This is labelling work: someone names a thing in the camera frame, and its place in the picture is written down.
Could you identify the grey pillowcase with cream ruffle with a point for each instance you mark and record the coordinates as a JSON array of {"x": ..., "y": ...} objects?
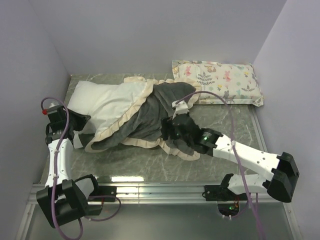
[{"x": 140, "y": 124}]

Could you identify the white pillow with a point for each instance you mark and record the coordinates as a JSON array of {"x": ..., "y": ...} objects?
[{"x": 108, "y": 105}]

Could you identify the floral patterned pillow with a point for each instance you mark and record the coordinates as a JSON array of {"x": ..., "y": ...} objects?
[{"x": 235, "y": 83}]

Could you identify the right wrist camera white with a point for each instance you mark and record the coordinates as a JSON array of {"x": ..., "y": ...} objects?
[{"x": 179, "y": 107}]

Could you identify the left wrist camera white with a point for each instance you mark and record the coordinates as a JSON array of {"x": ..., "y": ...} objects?
[{"x": 53, "y": 107}]

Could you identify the aluminium front rail frame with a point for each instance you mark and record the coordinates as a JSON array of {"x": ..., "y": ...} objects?
[{"x": 169, "y": 211}]

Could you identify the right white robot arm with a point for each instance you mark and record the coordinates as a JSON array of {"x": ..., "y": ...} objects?
[{"x": 276, "y": 175}]

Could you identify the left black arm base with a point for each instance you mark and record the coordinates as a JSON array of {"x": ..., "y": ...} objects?
[{"x": 96, "y": 200}]

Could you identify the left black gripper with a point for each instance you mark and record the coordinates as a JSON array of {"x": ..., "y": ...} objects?
[{"x": 82, "y": 119}]

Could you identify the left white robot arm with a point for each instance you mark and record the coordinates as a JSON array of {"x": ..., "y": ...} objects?
[{"x": 63, "y": 199}]

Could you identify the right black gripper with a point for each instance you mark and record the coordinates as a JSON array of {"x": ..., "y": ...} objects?
[{"x": 167, "y": 123}]

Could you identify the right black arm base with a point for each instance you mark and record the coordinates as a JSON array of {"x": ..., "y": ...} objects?
[{"x": 229, "y": 204}]

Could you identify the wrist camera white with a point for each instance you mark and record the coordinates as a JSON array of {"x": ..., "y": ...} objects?
[
  {"x": 179, "y": 107},
  {"x": 53, "y": 107}
]

